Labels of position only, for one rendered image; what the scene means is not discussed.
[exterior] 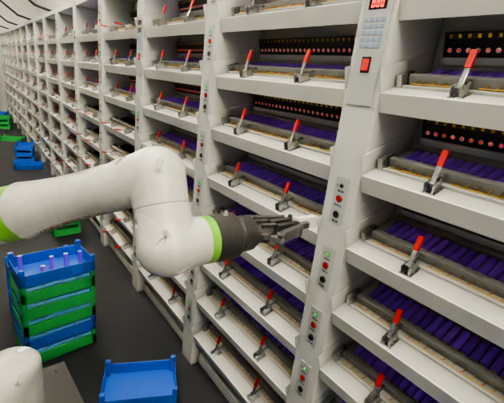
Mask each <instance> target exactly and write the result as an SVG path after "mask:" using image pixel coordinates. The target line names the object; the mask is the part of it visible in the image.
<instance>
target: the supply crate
mask: <svg viewBox="0 0 504 403"><path fill-rule="evenodd" d="M78 250H81V251H82V262H81V263H78ZM64 253H68V266H64V257H63V254H64ZM50 255H53V256H54V269H50V259H49V256H50ZM7 259H8V267H9V271H10V272H11V274H12V276H13V278H14V280H15V281H16V283H17V285H18V287H19V289H25V288H29V287H31V286H35V285H41V284H44V283H47V282H51V281H57V280H59V279H63V278H66V277H72V276H75V275H79V274H82V273H87V272H90V271H94V270H95V255H94V254H93V253H91V254H88V253H87V252H86V250H85V249H84V248H83V247H82V246H81V243H80V240H79V239H76V240H75V245H67V246H63V247H58V248H54V249H47V250H43V251H38V252H34V253H27V254H23V255H22V265H23V269H18V259H17V256H14V254H13V252H9V253H7ZM40 265H45V266H46V271H44V272H41V269H40Z"/></svg>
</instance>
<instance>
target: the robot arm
mask: <svg viewBox="0 0 504 403"><path fill-rule="evenodd" d="M126 209H133V214H134V233H135V250H136V255H137V258H138V261H139V263H140V264H141V266H142V267H143V268H144V269H145V270H146V271H147V272H149V273H151V274H153V275H154V276H157V277H176V276H178V275H180V274H182V273H185V272H186V271H188V270H190V269H193V268H196V267H198V266H201V265H206V264H210V263H214V262H218V265H222V264H223V262H224V261H227V260H230V259H232V258H236V257H239V256H240V255H241V254H242V252H245V251H249V250H252V249H254V248H255V247H256V246H257V245H258V244H259V243H260V242H261V243H267V242H269V241H275V243H277V244H276V246H279V247H281V246H282V245H283V244H284V243H286V242H288V241H291V240H293V239H295V238H297V237H300V236H302V231H303V230H304V229H311V228H315V227H316V225H317V220H318V216H317V215H315V214H311V215H305V216H300V217H293V214H288V217H285V215H283V214H279V215H248V214H245V215H238V216H236V215H234V214H233V213H228V211H227V210H225V212H224V213H219V214H212V215H206V216H199V217H194V216H193V215H192V213H191V209H190V202H189V195H188V189H187V179H186V167H185V165H184V163H183V161H182V159H181V158H180V157H179V156H178V155H177V154H176V153H175V152H174V151H173V150H170V149H168V148H166V147H163V146H147V147H145V148H142V149H140V150H138V151H135V152H133V153H132V154H128V155H126V156H125V157H122V158H119V159H117V160H114V161H112V162H107V163H105V164H102V165H100V166H95V167H93V168H89V169H87V170H82V171H78V172H75V173H72V174H66V175H62V176H58V177H54V178H46V179H41V180H34V181H28V182H15V183H13V184H10V186H3V187H0V246H3V245H8V244H11V243H14V242H16V241H21V240H24V239H32V238H34V237H37V236H39V235H42V234H44V233H47V232H49V231H51V230H53V229H57V228H60V227H62V226H64V225H69V224H71V223H74V222H76V221H81V220H85V219H87V218H91V217H97V216H100V215H103V214H108V213H114V212H119V211H123V210H126ZM292 217H293V218H292ZM44 388H45V387H44V378H43V369H42V358H41V355H40V354H39V352H38V351H37V350H35V349H32V348H30V347H26V346H17V347H12V348H9V349H4V350H2V351H0V403H46V398H45V389H44Z"/></svg>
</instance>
